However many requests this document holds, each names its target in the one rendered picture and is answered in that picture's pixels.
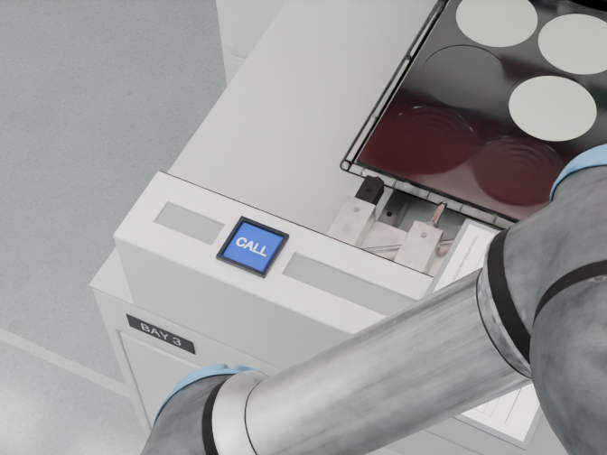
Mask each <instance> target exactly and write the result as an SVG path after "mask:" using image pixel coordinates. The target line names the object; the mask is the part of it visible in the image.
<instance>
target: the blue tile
mask: <svg viewBox="0 0 607 455"><path fill-rule="evenodd" d="M282 239H283V238H282V237H280V236H277V235H275V234H272V233H270V232H267V231H265V230H263V229H261V228H258V227H254V226H251V225H249V224H247V223H245V222H244V223H243V224H242V225H241V227H240V229H239V230H238V232H237V234H236V235H235V236H234V238H233V239H232V241H231V242H230V244H229V246H228V248H227V249H226V251H225V253H224V254H223V255H224V256H226V257H228V258H230V259H233V260H235V261H238V262H240V263H242V264H244V265H248V266H250V267H253V268H255V269H257V270H259V271H262V272H263V271H264V269H265V267H266V265H267V263H268V262H269V260H270V258H271V257H272V255H273V253H274V252H275V250H276V249H277V247H278V245H279V244H280V242H281V241H282Z"/></svg>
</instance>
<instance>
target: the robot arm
mask: <svg viewBox="0 0 607 455"><path fill-rule="evenodd" d="M549 203H550V204H549V205H548V206H546V207H545V208H543V209H541V210H540V211H538V212H536V213H534V214H532V215H531V216H529V217H527V218H524V219H522V220H520V221H519V222H518V223H516V224H514V225H513V226H511V227H508V228H506V229H504V230H502V231H500V232H499V233H498V234H497V235H495V236H494V237H493V238H492V239H491V240H490V242H489V244H488V245H487V249H486V252H485V256H484V262H483V267H481V268H479V269H477V270H475V271H473V272H472V273H470V274H467V275H465V276H464V277H462V278H460V279H458V280H456V281H454V282H452V283H450V284H448V285H446V286H445V287H443V288H441V289H439V290H437V291H435V292H432V293H430V294H429V295H427V296H426V297H424V298H422V299H420V300H418V301H416V302H413V303H411V304H409V305H408V306H406V307H405V308H403V309H401V310H399V311H396V312H394V313H392V314H390V315H388V316H387V317H386V318H384V319H382V320H379V321H377V322H375V323H373V324H371V325H369V326H368V327H366V328H365V329H363V330H360V331H358V332H356V333H354V334H352V335H350V336H348V337H347V338H345V339H343V340H341V341H339V342H337V343H335V344H333V345H331V346H329V347H328V348H325V349H324V350H322V351H320V352H318V353H316V354H314V355H312V356H310V357H308V358H306V359H304V360H302V361H301V362H299V363H297V364H295V365H293V366H291V367H289V368H287V369H285V370H283V371H281V372H280V373H278V374H276V375H273V374H271V373H268V372H266V371H261V370H256V369H254V368H252V367H246V366H241V365H236V366H235V368H234V369H230V368H229V367H228V365H227V364H216V365H210V366H206V367H201V368H199V369H197V370H194V371H192V372H191V373H190V374H188V375H187V376H185V377H184V378H183V379H182V380H181V381H179V382H178V384H177V385H176V386H175V387H174V389H173V390H172V392H171V393H170V394H169V395H168V396H167V398H166V399H165V400H164V402H163V403H162V405H161V407H160V409H159V410H158V413H157V415H156V416H155V419H154V424H153V429H152V431H151V433H150V435H149V437H148V440H147V442H146V444H145V446H144V448H143V450H142V452H141V455H366V454H368V453H370V452H372V451H374V450H378V449H380V448H382V447H385V446H387V445H389V444H391V443H393V442H395V441H399V440H401V439H404V438H405V437H407V436H410V435H412V434H414V433H417V432H420V431H422V430H424V429H426V428H429V427H431V426H433V425H436V424H438V423H441V422H443V421H445V420H448V419H450V418H452V417H454V416H456V415H458V414H461V413H464V412H467V411H469V410H471V409H473V408H475V407H477V406H480V405H482V404H486V403H487V402H489V401H492V400H494V399H496V398H499V397H501V396H503V395H506V394H509V393H511V392H513V391H516V390H518V389H520V388H522V387H524V386H526V385H530V384H532V383H533V386H534V388H535V391H536V394H537V399H538V401H539V404H540V406H541V409H542V411H543V413H544V415H545V417H546V419H547V421H548V423H549V425H550V427H551V429H552V430H553V432H554V433H555V435H556V437H557V438H558V440H559V441H560V442H561V444H562V445H563V447H564V448H565V450H566V452H567V453H568V454H569V455H607V144H603V145H600V146H597V147H594V148H592V149H590V150H588V151H586V152H584V153H581V154H580V155H578V156H577V157H575V158H574V159H573V160H572V161H571V162H570V163H568V164H567V165H566V167H565V168H564V169H563V170H562V172H561V173H560V175H559V177H558V178H557V179H556V181H555V183H554V185H553V187H552V189H551V192H550V201H549Z"/></svg>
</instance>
